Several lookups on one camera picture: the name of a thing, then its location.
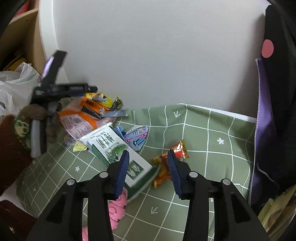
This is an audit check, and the orange snack bag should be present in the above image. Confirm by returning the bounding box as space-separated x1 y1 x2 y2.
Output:
59 96 115 141

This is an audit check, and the green white milk carton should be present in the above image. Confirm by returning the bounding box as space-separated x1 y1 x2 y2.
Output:
80 124 160 202

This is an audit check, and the red gold snack wrapper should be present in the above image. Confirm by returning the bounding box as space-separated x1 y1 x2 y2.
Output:
150 139 190 189

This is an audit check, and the yellow-green trash bag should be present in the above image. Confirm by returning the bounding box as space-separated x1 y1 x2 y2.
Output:
258 185 295 240

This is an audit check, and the gloved left hand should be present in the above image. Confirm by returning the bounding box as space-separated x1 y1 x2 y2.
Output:
14 102 61 158

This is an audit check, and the white plastic bag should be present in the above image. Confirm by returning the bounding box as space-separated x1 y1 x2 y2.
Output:
0 62 40 116

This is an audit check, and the yellow snack wrapper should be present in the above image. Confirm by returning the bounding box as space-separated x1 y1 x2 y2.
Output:
85 93 112 108

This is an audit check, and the pink toy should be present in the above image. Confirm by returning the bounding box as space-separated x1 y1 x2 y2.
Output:
82 191 127 240

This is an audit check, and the small yellow sachet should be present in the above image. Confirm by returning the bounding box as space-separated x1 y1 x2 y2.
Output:
73 141 88 152

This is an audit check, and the black pink kitty bag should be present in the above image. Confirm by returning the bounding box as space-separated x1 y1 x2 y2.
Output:
249 1 295 209

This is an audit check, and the wooden shelf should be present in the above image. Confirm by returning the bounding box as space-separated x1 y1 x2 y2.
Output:
1 1 46 73

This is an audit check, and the black yellow sachet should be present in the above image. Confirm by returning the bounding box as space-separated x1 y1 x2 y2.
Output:
110 97 122 111

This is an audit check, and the green grid table cloth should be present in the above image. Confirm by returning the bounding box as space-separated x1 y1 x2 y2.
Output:
16 104 255 240

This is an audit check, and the gray foil wrapper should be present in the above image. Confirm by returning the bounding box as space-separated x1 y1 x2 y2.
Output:
101 109 128 118

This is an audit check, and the blue white paper wrapper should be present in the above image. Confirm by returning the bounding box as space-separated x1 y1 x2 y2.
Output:
113 126 149 152

